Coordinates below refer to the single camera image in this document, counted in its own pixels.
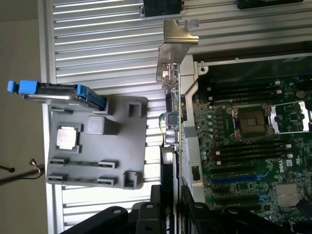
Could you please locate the short black expansion slot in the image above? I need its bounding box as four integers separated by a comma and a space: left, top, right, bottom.
214, 185, 236, 193

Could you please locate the blue expansion slot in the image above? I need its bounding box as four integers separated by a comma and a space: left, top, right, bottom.
211, 173, 259, 184

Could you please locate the grey plastic parts rack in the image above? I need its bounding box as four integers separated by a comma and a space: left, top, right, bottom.
46, 95, 149, 191

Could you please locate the black RAM slot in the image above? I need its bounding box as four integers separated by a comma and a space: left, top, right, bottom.
216, 145, 292, 157
206, 81, 281, 92
216, 150, 293, 162
207, 85, 282, 96
209, 94, 284, 105
208, 90, 283, 100
215, 140, 291, 152
217, 155, 293, 168

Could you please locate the green Dell motherboard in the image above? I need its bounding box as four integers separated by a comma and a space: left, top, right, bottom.
192, 74, 312, 221

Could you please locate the open grey PC case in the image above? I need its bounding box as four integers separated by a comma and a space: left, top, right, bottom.
181, 52, 312, 234

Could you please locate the silver chipset heatsink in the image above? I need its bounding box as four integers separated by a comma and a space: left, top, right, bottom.
274, 184, 301, 206

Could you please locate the CPU socket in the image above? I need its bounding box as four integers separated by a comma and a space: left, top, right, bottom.
230, 103, 273, 139

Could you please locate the silver CPU chip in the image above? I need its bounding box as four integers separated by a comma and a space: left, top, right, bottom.
56, 125, 80, 150

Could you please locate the metal rod with clamp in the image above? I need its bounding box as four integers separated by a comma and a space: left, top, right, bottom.
0, 157, 45, 186

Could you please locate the metal socket cover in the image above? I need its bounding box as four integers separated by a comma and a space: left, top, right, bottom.
268, 101, 312, 134

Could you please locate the hard disk with blue rails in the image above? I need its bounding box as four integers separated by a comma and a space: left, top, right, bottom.
7, 79, 111, 116

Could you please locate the black mounting block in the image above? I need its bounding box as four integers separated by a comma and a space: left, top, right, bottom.
235, 0, 305, 10
142, 0, 185, 18

